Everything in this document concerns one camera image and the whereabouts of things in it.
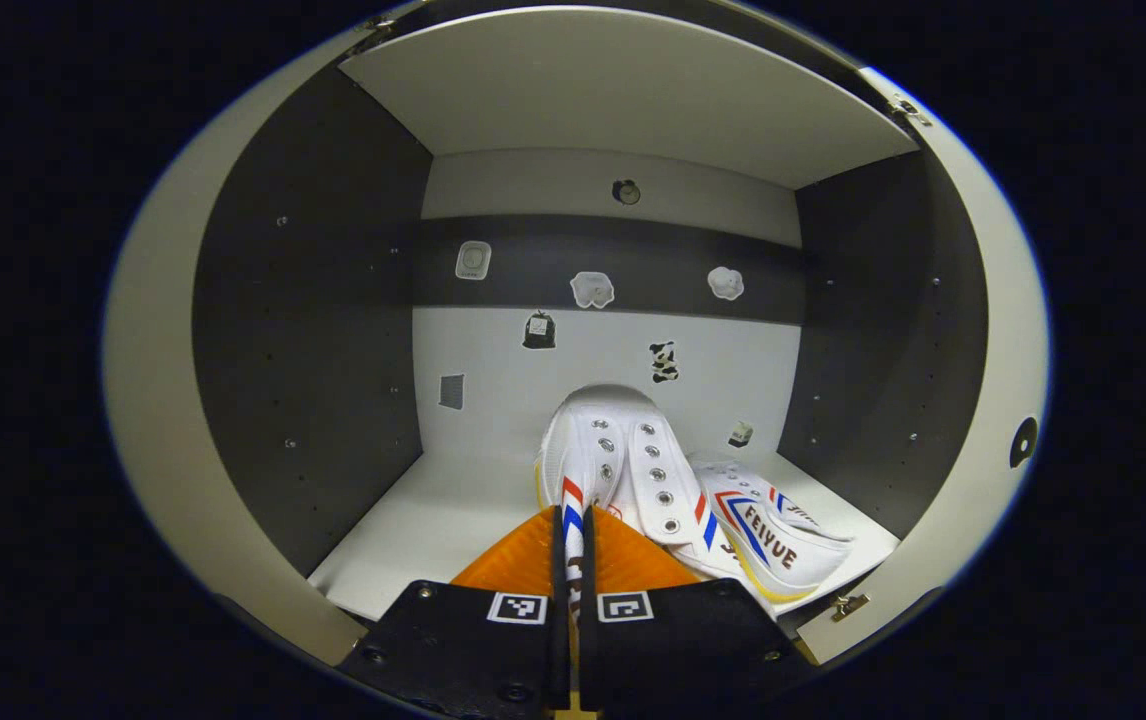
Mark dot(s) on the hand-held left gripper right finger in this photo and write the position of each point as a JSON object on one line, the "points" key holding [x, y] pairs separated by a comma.
{"points": [[673, 645]]}

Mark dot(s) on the white canvas shoe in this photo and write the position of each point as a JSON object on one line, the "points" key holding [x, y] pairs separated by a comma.
{"points": [[793, 540], [598, 450]]}

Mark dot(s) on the white shoe cabinet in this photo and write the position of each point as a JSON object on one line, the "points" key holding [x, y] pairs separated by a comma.
{"points": [[333, 300]]}

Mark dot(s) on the white cabinet door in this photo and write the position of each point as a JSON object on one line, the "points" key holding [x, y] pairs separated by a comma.
{"points": [[1018, 340], [148, 400]]}

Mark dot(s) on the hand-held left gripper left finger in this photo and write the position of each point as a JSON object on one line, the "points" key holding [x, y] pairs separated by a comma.
{"points": [[463, 645]]}

